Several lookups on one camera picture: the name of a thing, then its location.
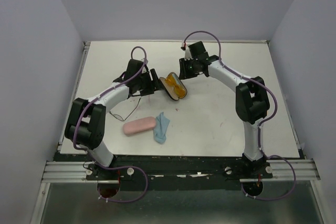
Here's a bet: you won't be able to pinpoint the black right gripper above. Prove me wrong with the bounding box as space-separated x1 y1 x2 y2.
178 57 198 80

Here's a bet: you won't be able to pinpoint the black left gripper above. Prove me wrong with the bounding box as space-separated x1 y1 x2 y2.
135 68 164 97

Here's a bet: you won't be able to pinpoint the black glasses case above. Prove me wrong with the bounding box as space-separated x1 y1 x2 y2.
159 72 187 101

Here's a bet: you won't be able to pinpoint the yellow transparent sunglasses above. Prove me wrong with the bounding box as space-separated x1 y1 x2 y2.
165 73 187 98

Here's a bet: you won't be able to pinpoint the pink glasses case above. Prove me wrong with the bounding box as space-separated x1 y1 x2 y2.
122 116 156 136

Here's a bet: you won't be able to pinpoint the thin wire-frame glasses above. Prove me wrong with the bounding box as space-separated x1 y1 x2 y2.
108 98 142 122

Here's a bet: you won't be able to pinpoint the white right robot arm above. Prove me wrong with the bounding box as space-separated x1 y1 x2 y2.
179 41 270 178

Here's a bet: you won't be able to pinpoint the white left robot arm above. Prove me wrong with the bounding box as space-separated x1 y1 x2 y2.
65 59 163 179

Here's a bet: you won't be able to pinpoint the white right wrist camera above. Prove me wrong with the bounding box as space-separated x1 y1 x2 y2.
181 44 192 60

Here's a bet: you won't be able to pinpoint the aluminium table frame rail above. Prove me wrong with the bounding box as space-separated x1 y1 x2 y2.
56 41 91 153

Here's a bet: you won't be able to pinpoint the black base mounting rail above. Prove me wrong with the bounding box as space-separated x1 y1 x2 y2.
86 155 272 191

